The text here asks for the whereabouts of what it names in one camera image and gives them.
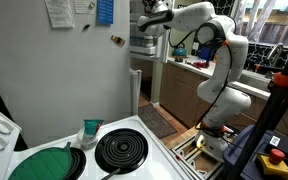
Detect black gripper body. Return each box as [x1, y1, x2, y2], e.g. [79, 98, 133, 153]
[142, 0, 159, 13]

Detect yellow black fridge magnet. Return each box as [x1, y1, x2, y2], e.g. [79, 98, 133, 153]
[110, 34, 126, 47]

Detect white fridge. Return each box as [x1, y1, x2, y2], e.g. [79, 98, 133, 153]
[0, 0, 143, 148]

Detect glass jar with white lid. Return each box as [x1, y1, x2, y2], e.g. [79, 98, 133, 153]
[143, 35, 155, 48]

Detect blue food container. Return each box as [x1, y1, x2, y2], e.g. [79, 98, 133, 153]
[130, 35, 145, 47]

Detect blue card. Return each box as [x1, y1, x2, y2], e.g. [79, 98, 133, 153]
[95, 0, 115, 26]

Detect white freezer door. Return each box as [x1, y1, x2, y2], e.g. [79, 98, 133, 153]
[129, 0, 175, 64]

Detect blue kettle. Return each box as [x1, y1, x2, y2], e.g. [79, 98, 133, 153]
[172, 41, 188, 57]

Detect small white paper note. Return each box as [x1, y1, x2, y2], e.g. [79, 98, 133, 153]
[73, 0, 97, 15]

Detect blue bag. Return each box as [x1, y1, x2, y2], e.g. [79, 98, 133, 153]
[197, 46, 216, 62]

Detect red kitchen utensil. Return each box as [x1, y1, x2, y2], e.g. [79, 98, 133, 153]
[192, 60, 211, 70]

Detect large white paper note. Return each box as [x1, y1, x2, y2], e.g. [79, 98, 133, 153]
[44, 0, 76, 29]

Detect wooden kitchen cabinets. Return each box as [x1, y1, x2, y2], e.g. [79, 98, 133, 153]
[158, 62, 288, 144]

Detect dark brown floor rug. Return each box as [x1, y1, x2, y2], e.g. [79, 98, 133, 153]
[137, 104, 178, 140]

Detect kitchen window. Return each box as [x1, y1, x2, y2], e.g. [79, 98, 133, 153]
[235, 0, 288, 48]

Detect white kitchen countertop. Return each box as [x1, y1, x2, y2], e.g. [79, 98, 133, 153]
[165, 54, 288, 116]

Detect metal kitchen faucet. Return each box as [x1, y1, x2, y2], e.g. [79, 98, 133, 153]
[266, 42, 285, 80]

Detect wooden base board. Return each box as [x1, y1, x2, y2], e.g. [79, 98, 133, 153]
[165, 122, 202, 151]

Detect clear cup with teal packet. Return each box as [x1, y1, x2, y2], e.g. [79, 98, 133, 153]
[76, 118, 105, 150]

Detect large black coil burner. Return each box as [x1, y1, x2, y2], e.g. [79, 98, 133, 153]
[94, 127, 149, 175]

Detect black tripod with orange clamps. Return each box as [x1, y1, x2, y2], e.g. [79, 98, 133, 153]
[225, 29, 288, 180]

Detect white electric stove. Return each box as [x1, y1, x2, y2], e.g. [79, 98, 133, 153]
[0, 106, 196, 180]

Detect black coil stove burner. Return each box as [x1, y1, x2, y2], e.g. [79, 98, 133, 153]
[63, 146, 88, 180]

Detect white QR code sticker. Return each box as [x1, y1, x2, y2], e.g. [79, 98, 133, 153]
[268, 135, 281, 147]

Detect green leaf-shaped mat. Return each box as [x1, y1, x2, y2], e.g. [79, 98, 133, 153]
[7, 141, 73, 180]

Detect yellow red emergency stop button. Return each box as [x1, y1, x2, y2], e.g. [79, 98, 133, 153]
[255, 148, 288, 180]

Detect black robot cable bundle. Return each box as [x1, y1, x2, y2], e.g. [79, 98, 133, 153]
[167, 28, 234, 129]

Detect aluminium extrusion base frame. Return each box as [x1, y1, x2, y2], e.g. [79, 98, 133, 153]
[170, 134, 226, 180]

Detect utensil with black handle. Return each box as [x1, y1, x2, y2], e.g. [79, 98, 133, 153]
[100, 167, 122, 180]

